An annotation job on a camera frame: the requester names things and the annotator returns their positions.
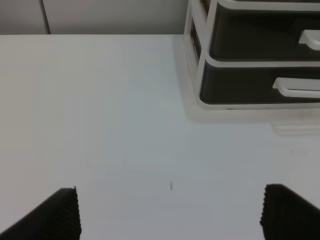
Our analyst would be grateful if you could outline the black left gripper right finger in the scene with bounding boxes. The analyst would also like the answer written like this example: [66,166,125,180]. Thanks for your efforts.
[259,184,320,240]

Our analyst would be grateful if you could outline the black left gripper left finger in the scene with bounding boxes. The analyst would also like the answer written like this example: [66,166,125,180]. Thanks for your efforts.
[0,187,82,240]

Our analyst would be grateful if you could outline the dark bottom drawer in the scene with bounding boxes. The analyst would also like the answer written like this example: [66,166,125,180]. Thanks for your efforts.
[199,62,320,105]

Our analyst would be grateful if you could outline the dark drawer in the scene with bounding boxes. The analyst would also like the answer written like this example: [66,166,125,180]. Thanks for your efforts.
[196,0,320,62]
[199,62,320,105]

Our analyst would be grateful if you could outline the dark middle drawer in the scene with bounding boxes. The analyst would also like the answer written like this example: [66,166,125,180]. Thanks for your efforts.
[196,0,320,62]

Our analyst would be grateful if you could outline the white drawer cabinet frame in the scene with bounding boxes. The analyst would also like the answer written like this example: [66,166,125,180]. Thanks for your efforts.
[183,0,320,110]

